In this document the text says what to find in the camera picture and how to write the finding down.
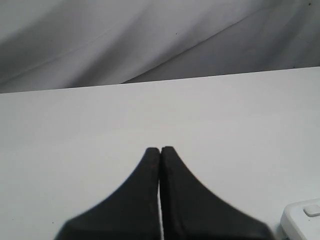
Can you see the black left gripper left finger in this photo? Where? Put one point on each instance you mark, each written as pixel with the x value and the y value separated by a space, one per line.
pixel 130 213

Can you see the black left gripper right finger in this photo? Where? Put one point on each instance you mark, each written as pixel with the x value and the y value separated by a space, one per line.
pixel 192 212

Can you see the white power strip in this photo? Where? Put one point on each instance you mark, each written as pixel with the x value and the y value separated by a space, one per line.
pixel 301 220

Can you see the white backdrop cloth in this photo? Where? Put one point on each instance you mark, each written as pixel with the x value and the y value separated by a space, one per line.
pixel 55 44

